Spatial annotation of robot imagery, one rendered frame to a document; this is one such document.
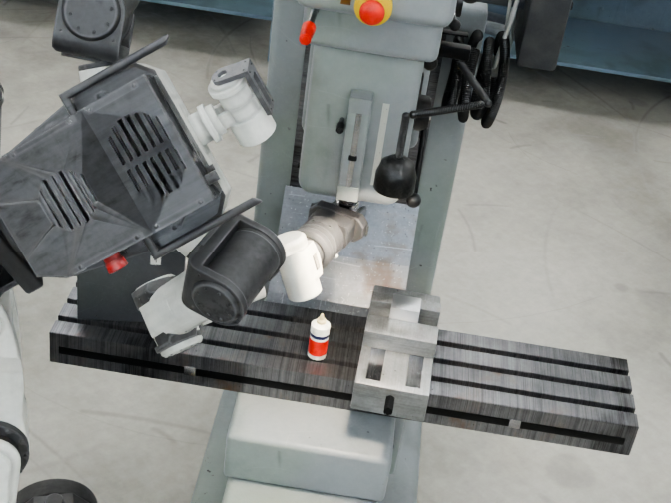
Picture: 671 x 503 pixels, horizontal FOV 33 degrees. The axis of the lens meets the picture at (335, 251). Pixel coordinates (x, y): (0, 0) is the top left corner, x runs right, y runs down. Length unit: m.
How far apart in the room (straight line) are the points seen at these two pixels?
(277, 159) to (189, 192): 1.09
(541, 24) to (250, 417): 0.99
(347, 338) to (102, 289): 0.54
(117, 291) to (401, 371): 0.62
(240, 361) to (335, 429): 0.24
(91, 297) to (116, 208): 0.86
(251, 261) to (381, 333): 0.66
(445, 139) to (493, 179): 2.53
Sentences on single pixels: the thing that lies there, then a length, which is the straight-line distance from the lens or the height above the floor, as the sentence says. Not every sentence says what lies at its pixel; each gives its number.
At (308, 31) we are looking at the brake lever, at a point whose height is 1.71.
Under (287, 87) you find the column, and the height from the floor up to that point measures 1.31.
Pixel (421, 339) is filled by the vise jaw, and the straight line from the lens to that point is 2.35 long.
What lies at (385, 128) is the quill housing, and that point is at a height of 1.48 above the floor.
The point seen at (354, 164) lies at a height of 1.42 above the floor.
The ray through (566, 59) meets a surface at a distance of 5.92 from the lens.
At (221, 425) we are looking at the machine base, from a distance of 3.30.
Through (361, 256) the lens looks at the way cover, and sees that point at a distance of 2.70.
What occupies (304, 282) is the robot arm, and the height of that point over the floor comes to 1.23.
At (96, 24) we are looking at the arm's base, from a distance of 1.71.
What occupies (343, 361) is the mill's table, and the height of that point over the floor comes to 0.90.
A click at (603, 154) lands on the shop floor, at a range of 5.57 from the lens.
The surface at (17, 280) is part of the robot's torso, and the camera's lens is 1.81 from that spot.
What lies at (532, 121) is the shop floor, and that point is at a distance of 5.73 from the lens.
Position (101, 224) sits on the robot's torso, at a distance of 1.63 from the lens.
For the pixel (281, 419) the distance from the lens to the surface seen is 2.40.
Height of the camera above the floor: 2.42
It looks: 33 degrees down
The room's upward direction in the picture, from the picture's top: 8 degrees clockwise
